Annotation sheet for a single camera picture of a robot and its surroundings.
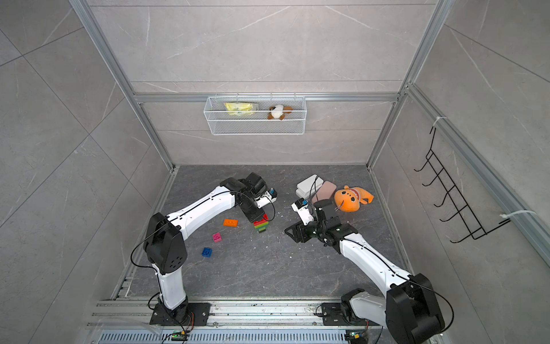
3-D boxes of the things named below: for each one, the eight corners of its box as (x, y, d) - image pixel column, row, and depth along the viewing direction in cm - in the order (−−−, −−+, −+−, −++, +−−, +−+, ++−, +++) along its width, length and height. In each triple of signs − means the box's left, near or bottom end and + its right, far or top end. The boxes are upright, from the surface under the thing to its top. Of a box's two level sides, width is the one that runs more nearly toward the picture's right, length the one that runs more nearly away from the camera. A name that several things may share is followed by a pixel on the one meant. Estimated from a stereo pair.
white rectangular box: (304, 201, 107) (305, 194, 103) (294, 193, 111) (295, 186, 106) (322, 186, 113) (324, 179, 109) (312, 179, 117) (313, 172, 112)
